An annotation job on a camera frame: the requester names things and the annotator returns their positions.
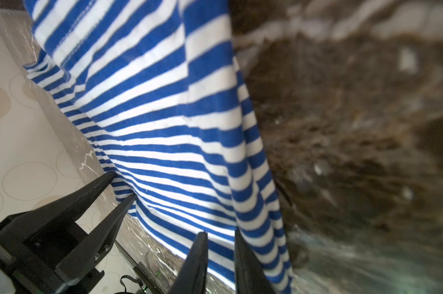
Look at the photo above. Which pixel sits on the blue white striped tank top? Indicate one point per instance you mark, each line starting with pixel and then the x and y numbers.
pixel 156 89

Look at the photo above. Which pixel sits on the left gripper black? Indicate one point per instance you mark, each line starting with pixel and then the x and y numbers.
pixel 32 265

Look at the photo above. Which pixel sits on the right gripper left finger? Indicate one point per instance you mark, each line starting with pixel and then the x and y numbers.
pixel 192 276

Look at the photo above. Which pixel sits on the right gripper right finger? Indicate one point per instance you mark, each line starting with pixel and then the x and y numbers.
pixel 249 275

